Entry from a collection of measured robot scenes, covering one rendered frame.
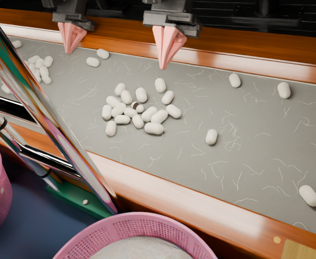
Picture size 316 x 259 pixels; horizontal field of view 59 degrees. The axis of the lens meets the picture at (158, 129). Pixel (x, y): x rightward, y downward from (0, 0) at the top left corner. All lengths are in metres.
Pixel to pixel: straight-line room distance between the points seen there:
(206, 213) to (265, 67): 0.34
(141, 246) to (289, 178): 0.25
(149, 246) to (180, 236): 0.05
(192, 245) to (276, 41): 0.46
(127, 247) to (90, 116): 0.29
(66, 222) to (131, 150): 0.19
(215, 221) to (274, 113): 0.24
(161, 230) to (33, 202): 0.30
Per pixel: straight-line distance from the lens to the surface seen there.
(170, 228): 0.43
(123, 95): 0.60
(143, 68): 0.69
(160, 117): 0.54
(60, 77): 0.77
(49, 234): 0.59
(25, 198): 0.66
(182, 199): 0.43
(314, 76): 0.62
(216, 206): 0.42
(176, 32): 0.54
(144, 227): 0.45
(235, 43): 0.68
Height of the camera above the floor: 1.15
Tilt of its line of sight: 49 degrees down
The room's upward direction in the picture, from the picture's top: 17 degrees counter-clockwise
